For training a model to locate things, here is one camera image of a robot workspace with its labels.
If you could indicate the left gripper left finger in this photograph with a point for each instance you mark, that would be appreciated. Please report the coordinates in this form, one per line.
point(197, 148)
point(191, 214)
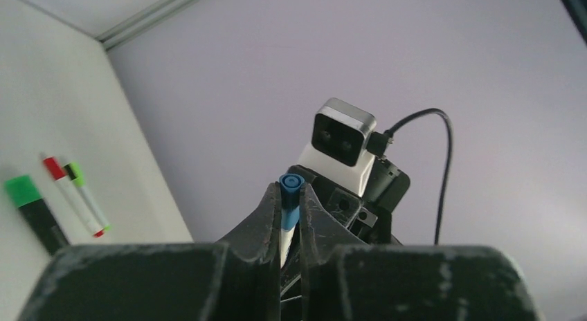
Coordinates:
point(235, 278)

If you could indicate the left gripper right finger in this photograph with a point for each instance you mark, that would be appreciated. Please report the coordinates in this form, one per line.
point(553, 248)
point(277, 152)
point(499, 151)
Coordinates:
point(343, 278)

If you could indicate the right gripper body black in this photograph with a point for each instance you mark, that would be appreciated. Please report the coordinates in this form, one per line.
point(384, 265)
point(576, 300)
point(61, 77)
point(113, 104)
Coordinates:
point(369, 217)

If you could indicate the white pen blue end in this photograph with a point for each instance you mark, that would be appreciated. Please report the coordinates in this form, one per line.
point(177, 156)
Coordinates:
point(286, 238)

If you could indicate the small blue pen cap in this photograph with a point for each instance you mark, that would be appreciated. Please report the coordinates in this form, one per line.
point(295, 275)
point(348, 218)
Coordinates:
point(290, 187)

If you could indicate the white pen green end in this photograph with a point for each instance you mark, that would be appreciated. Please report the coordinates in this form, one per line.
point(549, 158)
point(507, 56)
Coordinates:
point(78, 179)

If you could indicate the white pen red end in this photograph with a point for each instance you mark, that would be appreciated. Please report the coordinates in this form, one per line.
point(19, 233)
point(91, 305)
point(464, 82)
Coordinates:
point(68, 190)

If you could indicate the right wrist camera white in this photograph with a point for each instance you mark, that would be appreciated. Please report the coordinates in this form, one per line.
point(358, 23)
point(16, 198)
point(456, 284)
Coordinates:
point(337, 149)

